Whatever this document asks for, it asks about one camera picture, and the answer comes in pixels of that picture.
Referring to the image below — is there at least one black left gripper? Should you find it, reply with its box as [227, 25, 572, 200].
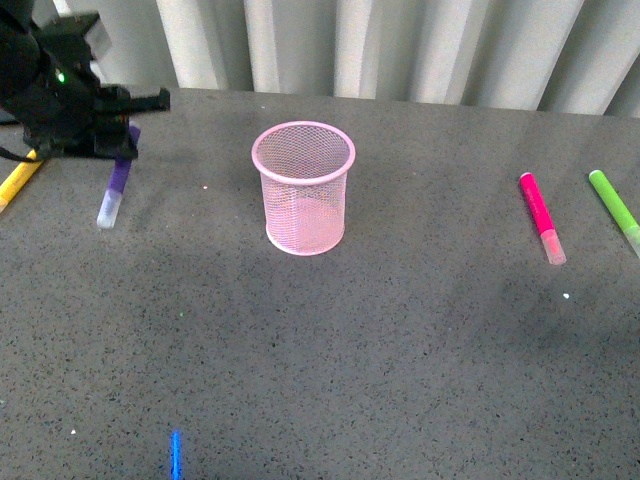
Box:
[1, 10, 171, 160]

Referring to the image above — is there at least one purple marker pen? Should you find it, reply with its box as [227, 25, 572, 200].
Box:
[96, 123, 142, 230]

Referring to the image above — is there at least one pink marker pen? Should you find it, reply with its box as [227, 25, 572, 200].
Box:
[519, 172, 567, 266]

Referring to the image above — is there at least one pink mesh pen cup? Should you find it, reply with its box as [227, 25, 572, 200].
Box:
[251, 121, 356, 256]

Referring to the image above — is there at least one yellow marker pen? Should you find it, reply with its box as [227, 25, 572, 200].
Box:
[0, 150, 43, 212]

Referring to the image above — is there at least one grey pleated curtain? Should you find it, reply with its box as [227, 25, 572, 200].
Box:
[34, 0, 639, 117]

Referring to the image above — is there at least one green marker pen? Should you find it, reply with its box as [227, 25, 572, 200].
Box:
[588, 170, 639, 256]

